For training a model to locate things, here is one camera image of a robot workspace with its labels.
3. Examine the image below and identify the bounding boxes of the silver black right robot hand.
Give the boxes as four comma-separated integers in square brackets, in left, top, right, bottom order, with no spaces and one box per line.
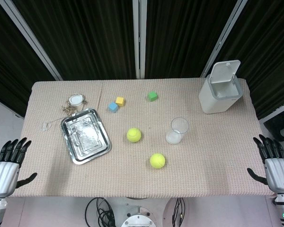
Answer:
[247,134,284,197]

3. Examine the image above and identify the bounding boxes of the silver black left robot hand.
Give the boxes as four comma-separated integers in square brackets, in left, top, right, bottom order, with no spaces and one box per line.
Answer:
[0,137,38,198]

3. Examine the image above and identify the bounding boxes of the yellow tennis ball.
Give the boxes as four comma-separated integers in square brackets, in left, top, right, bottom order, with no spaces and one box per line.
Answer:
[150,153,166,169]
[126,127,142,143]

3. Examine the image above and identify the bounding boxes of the clear plastic tube container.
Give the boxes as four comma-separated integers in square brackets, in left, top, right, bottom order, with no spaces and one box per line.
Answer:
[165,117,189,145]

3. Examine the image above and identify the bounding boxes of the black background equipment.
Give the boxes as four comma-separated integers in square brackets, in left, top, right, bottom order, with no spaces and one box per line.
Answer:
[262,99,284,143]

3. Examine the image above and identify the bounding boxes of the small clear plastic piece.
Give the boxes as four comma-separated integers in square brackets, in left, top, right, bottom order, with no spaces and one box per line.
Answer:
[41,120,53,132]

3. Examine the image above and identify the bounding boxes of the beige waffle tablecloth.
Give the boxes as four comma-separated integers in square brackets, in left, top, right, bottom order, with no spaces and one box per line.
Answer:
[13,78,274,198]

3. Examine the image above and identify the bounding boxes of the rectangular steel tray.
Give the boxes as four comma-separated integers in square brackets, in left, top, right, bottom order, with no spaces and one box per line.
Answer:
[60,108,112,165]

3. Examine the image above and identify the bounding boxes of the white round jar lid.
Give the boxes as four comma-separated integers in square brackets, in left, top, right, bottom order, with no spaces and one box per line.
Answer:
[69,94,84,106]

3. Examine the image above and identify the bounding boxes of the black curtain panel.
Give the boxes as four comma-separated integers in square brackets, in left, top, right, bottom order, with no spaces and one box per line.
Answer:
[0,0,56,112]
[144,0,238,79]
[11,0,136,80]
[223,0,284,120]

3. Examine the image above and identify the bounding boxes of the silver robot torso column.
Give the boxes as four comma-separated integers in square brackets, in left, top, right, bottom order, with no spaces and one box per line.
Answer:
[120,205,160,227]

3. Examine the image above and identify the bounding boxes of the black cable bundle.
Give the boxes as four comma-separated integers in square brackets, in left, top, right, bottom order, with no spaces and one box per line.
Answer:
[85,197,116,227]
[171,197,186,226]

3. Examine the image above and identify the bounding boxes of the grey metal frame post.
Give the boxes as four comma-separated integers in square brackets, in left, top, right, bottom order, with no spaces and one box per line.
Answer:
[0,0,63,81]
[200,0,249,79]
[132,0,146,80]

